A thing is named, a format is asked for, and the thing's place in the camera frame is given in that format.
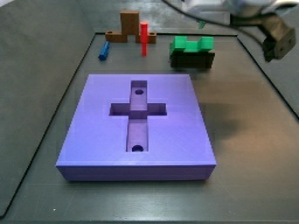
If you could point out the green U-shaped block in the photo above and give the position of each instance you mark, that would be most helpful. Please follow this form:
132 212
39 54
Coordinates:
186 46

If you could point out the brown T-shaped block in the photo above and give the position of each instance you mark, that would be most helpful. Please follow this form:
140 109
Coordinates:
129 28

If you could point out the black angle fixture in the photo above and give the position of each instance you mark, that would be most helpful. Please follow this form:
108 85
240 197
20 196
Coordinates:
191 59

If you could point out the blue peg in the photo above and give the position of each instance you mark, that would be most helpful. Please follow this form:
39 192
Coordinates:
103 53

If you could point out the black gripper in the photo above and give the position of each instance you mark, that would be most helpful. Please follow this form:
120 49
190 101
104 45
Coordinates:
279 40

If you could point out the purple board with cross slot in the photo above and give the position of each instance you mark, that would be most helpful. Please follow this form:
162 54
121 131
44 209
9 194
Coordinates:
136 130

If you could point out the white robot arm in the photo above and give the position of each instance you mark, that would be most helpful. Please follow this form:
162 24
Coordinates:
244 13

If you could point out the red peg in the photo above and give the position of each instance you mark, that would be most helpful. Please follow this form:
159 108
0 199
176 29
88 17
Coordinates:
143 37

